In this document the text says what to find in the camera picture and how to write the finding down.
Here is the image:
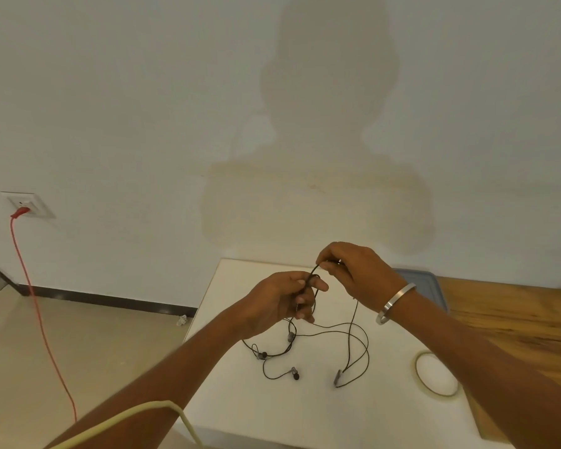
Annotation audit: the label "person's right hand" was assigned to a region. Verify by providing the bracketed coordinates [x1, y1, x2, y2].
[315, 241, 408, 317]

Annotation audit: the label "person's left hand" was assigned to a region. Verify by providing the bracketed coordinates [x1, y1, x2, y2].
[237, 270, 330, 340]

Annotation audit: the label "black wired earphones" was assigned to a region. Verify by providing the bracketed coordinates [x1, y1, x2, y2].
[241, 259, 371, 389]

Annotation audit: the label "person's left forearm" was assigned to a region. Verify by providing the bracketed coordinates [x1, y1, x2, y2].
[43, 299, 262, 449]

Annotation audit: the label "person's right forearm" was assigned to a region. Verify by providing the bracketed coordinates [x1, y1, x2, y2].
[379, 287, 561, 449]

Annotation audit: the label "grey plastic tray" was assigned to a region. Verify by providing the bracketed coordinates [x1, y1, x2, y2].
[393, 268, 450, 315]

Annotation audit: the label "clear adhesive tape roll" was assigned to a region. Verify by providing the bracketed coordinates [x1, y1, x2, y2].
[412, 350, 462, 401]

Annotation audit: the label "wooden table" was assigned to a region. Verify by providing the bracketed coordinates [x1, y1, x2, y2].
[436, 276, 561, 443]

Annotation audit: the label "black skirting board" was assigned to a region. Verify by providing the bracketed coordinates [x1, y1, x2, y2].
[17, 284, 198, 318]

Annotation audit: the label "silver metal bracelet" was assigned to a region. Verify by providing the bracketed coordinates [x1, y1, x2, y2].
[375, 282, 417, 326]

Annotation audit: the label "pale yellow cable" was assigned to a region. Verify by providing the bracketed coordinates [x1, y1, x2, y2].
[47, 400, 204, 449]

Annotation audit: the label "red power cable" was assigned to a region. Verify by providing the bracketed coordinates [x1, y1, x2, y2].
[10, 206, 78, 424]

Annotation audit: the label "white wall socket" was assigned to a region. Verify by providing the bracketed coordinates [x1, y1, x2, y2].
[0, 191, 57, 220]

